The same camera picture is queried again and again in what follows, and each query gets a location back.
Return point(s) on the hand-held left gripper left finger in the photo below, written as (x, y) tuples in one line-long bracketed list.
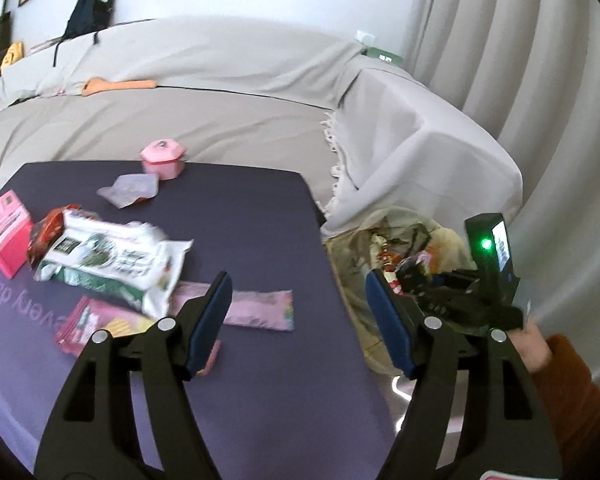
[(207, 330)]

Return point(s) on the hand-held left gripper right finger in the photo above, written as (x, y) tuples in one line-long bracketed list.
[(387, 325)]

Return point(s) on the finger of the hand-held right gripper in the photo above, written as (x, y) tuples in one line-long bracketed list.
[(445, 302), (415, 275)]

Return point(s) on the long pink wrapper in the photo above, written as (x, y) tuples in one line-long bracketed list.
[(260, 307)]

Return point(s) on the bin with yellow bag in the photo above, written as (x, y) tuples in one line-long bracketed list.
[(350, 260)]

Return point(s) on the pink snack packet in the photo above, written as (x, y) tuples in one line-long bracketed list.
[(95, 322)]

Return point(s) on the white green packet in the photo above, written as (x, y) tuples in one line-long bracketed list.
[(110, 260)]

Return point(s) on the red brown wrapper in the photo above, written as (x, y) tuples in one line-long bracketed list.
[(47, 230)]

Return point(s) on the person's right forearm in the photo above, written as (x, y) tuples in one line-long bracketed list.
[(570, 410)]

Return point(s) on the person's right hand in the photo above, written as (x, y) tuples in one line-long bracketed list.
[(530, 347)]

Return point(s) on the purple tablecloth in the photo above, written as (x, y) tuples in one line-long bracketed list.
[(260, 220)]

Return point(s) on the pink hexagonal box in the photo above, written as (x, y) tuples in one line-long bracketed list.
[(162, 157)]

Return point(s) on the white curtain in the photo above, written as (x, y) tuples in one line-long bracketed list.
[(505, 60)]

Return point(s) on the green digital clock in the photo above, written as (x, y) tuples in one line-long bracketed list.
[(385, 55)]

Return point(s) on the grey covered sofa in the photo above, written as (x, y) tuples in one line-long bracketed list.
[(230, 85)]

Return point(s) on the orange back scratcher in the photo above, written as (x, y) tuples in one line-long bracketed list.
[(110, 85)]

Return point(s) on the yellow plush toy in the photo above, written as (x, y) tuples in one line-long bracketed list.
[(12, 55)]

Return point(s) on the dark blue backpack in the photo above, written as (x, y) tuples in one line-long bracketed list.
[(87, 5)]

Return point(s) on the white wall socket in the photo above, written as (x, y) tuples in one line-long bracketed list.
[(364, 38)]

